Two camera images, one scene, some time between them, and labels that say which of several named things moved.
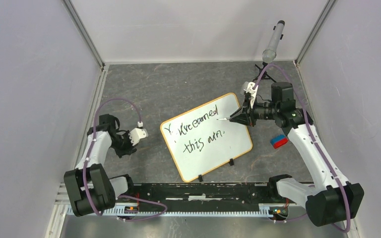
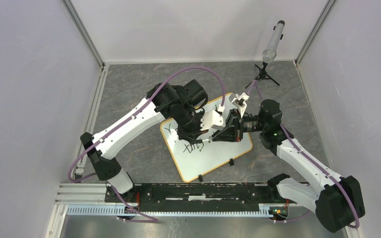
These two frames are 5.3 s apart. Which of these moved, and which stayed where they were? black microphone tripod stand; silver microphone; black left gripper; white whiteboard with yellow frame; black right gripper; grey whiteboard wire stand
Moved: black right gripper; black left gripper
Stayed: silver microphone; black microphone tripod stand; white whiteboard with yellow frame; grey whiteboard wire stand
